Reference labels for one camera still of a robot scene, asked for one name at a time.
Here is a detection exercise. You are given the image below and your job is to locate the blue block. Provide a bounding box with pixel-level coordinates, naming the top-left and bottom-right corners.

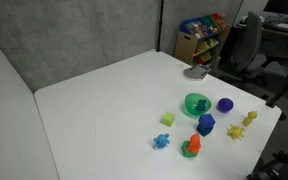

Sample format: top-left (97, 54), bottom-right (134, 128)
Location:
top-left (198, 113), bottom-right (217, 130)

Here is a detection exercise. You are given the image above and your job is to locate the green translucent bowl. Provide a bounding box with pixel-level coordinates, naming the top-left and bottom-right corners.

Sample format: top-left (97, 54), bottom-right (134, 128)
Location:
top-left (184, 92), bottom-right (213, 118)

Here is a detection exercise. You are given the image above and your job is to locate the green block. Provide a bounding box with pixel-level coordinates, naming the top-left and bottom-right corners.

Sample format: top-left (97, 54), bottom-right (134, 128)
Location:
top-left (181, 140), bottom-right (198, 158)

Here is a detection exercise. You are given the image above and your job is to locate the lime green cube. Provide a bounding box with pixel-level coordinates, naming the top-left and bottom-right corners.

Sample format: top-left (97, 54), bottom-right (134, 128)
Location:
top-left (160, 111), bottom-right (176, 128)

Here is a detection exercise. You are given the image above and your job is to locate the light blue toy figure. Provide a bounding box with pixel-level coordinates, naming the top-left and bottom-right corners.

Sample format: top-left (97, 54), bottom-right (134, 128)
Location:
top-left (152, 133), bottom-right (171, 150)

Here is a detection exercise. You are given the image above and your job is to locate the gray flat pad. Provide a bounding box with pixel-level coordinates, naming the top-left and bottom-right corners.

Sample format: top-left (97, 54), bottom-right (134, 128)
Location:
top-left (183, 64), bottom-right (212, 82)

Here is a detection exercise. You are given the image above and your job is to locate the teal toy figure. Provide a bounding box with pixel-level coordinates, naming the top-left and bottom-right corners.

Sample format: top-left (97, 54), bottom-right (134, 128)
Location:
top-left (195, 99), bottom-right (208, 112)

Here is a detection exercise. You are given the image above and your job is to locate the wooden toy shelf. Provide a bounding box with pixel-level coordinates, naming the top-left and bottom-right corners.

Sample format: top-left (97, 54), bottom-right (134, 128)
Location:
top-left (173, 12), bottom-right (232, 70)

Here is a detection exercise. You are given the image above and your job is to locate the black vertical pole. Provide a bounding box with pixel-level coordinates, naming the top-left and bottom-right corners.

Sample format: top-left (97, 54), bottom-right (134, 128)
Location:
top-left (155, 0), bottom-right (165, 53)

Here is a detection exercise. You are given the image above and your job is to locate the orange toy figure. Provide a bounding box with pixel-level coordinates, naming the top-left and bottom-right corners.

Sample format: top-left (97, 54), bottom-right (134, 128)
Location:
top-left (186, 133), bottom-right (203, 155)

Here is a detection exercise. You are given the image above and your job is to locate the blue toy bin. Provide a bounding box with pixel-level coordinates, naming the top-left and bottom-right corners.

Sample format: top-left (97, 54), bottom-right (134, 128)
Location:
top-left (179, 17), bottom-right (212, 39)

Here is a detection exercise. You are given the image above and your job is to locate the purple spiky ball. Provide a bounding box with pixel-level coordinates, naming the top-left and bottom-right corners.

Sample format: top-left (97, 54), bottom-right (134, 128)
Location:
top-left (217, 97), bottom-right (234, 114)

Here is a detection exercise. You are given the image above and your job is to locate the green toy bin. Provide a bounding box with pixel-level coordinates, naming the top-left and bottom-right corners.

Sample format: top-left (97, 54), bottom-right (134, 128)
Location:
top-left (202, 14), bottom-right (222, 32)

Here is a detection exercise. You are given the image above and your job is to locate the yellow spiky star toy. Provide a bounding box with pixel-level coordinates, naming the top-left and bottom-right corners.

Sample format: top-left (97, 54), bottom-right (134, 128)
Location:
top-left (226, 123), bottom-right (246, 141)

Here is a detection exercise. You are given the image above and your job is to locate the red toy bin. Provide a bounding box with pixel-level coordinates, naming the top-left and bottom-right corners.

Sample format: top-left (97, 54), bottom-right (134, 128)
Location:
top-left (211, 12), bottom-right (228, 29)

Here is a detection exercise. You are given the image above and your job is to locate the gray office chair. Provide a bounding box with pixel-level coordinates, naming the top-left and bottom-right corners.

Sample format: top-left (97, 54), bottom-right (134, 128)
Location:
top-left (222, 10), bottom-right (269, 86)

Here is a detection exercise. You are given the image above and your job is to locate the black slanted stand leg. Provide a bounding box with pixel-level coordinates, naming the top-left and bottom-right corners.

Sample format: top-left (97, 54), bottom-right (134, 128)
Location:
top-left (265, 64), bottom-right (288, 122)

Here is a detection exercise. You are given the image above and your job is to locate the black monitor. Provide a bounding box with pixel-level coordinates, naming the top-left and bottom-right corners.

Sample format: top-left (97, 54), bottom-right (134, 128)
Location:
top-left (263, 0), bottom-right (288, 18)

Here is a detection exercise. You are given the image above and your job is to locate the black equipment frame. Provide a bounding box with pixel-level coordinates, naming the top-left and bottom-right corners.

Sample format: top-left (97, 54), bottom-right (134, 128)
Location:
top-left (246, 142), bottom-right (288, 180)

